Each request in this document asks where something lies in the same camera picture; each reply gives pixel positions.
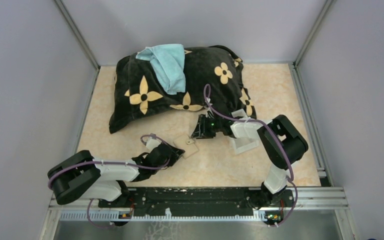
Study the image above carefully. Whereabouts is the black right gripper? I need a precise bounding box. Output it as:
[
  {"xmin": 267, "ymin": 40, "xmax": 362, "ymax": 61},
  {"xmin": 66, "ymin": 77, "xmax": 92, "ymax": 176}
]
[{"xmin": 191, "ymin": 113, "xmax": 223, "ymax": 139}]

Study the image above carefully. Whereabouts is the beige card holder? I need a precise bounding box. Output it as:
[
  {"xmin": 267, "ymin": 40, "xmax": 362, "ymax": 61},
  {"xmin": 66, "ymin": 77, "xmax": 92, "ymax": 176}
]
[{"xmin": 173, "ymin": 134, "xmax": 199, "ymax": 159}]

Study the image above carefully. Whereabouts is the white plastic tray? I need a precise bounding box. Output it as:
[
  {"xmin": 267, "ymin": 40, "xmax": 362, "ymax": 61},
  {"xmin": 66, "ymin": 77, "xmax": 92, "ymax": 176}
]
[{"xmin": 230, "ymin": 109, "xmax": 262, "ymax": 155}]

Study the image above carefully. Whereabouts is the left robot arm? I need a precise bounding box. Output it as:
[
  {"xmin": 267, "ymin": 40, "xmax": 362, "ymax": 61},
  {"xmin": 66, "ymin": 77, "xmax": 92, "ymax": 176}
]
[{"xmin": 47, "ymin": 141, "xmax": 185, "ymax": 207}]

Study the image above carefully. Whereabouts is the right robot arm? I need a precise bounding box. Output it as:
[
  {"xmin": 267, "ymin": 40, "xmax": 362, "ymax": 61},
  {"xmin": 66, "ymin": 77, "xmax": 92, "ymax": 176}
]
[{"xmin": 191, "ymin": 111, "xmax": 309, "ymax": 206}]

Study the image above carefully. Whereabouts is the black pillow with yellow flowers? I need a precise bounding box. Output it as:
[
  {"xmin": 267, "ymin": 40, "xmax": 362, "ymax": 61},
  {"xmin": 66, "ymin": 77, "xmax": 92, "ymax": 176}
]
[{"xmin": 109, "ymin": 44, "xmax": 257, "ymax": 134}]

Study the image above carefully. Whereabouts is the light blue towel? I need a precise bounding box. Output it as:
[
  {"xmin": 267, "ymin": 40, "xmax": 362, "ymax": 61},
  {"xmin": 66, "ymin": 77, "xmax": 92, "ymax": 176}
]
[{"xmin": 135, "ymin": 43, "xmax": 186, "ymax": 95}]

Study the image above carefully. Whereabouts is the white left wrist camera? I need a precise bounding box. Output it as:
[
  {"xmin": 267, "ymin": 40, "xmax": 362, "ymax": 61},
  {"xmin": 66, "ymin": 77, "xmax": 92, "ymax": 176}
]
[{"xmin": 145, "ymin": 137, "xmax": 162, "ymax": 151}]

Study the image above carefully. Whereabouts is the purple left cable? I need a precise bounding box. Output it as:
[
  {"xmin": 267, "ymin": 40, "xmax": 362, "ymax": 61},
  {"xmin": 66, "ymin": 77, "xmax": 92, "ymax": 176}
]
[{"xmin": 47, "ymin": 133, "xmax": 172, "ymax": 230}]

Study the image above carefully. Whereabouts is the purple cable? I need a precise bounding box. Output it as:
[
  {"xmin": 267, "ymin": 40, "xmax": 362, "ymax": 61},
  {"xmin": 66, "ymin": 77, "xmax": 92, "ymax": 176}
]
[
  {"xmin": 47, "ymin": 133, "xmax": 172, "ymax": 230},
  {"xmin": 203, "ymin": 83, "xmax": 299, "ymax": 227}
]

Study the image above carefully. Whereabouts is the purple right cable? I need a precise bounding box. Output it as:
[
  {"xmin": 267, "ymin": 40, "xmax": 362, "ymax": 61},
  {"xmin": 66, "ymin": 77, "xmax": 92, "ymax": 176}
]
[{"xmin": 203, "ymin": 83, "xmax": 299, "ymax": 227}]

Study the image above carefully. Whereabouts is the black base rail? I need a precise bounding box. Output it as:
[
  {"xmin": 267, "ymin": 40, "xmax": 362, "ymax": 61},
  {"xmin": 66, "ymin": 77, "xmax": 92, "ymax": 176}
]
[{"xmin": 98, "ymin": 187, "xmax": 295, "ymax": 217}]

